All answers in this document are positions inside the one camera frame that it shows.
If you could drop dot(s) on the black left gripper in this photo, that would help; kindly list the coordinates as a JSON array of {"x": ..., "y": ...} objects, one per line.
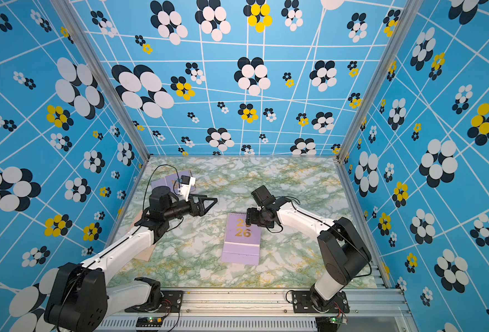
[{"x": 201, "y": 211}]

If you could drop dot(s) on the right green circuit board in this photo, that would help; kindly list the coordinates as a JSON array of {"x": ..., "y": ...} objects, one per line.
[{"x": 329, "y": 324}]

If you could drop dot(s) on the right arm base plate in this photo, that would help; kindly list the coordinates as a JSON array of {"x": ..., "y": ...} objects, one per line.
[{"x": 302, "y": 302}]

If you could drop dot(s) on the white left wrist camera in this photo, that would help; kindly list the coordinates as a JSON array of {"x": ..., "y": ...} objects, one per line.
[{"x": 185, "y": 185}]

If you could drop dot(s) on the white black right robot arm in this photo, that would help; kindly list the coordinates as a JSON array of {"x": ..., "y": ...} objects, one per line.
[{"x": 342, "y": 248}]

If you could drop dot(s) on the aluminium corner post left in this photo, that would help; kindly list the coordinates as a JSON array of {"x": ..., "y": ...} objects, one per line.
[{"x": 68, "y": 17}]

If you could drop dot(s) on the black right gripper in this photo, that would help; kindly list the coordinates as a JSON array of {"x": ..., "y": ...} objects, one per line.
[{"x": 250, "y": 218}]

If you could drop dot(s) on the pink calendar left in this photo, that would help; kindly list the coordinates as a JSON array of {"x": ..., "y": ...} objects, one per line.
[{"x": 142, "y": 253}]

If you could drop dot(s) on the left green circuit board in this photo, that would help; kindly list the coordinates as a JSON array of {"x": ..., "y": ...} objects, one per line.
[{"x": 149, "y": 322}]

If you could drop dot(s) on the green circuit board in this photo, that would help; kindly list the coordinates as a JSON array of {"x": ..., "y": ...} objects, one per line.
[
  {"x": 149, "y": 322},
  {"x": 329, "y": 324}
]

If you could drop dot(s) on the aluminium corner post right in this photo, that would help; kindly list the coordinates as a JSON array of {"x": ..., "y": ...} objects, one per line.
[{"x": 409, "y": 13}]

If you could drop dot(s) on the purple calendar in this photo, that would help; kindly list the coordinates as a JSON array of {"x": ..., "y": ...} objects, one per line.
[
  {"x": 170, "y": 181},
  {"x": 241, "y": 242}
]

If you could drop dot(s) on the aluminium corner post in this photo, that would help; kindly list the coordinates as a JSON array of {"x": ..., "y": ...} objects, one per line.
[
  {"x": 68, "y": 17},
  {"x": 409, "y": 13}
]

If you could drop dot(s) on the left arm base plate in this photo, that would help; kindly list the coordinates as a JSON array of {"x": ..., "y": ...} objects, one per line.
[{"x": 169, "y": 301}]

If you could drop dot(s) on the aluminium front rail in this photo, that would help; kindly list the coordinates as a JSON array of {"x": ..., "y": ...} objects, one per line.
[{"x": 270, "y": 310}]

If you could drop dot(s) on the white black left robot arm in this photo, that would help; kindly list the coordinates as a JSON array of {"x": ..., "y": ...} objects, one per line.
[{"x": 81, "y": 298}]

